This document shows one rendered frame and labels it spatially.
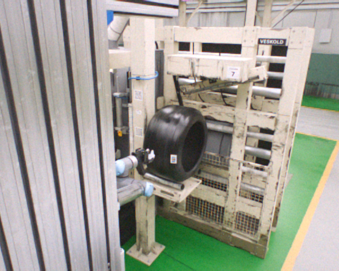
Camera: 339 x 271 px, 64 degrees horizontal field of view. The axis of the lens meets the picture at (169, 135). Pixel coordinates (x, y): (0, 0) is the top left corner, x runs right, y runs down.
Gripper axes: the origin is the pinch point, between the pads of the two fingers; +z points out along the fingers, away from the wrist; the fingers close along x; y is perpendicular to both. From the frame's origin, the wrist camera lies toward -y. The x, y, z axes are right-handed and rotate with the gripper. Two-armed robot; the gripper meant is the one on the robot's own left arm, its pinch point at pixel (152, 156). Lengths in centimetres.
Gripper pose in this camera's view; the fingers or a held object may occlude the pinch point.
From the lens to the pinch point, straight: 175.1
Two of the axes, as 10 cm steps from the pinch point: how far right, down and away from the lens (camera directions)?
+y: 0.8, -9.6, -2.6
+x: -8.5, -2.0, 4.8
